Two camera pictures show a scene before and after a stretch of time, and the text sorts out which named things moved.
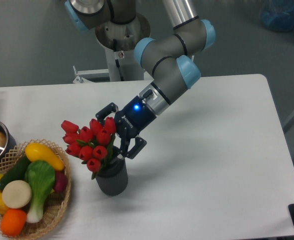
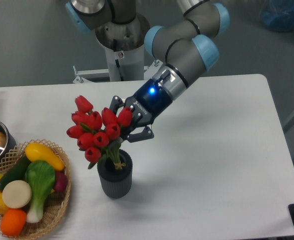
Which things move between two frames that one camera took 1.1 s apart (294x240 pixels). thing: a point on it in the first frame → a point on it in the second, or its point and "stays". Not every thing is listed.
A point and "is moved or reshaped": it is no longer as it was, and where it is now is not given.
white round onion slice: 16,194 stays
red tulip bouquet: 92,146 is moved or reshaped
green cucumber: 17,172 stays
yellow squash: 38,151 stays
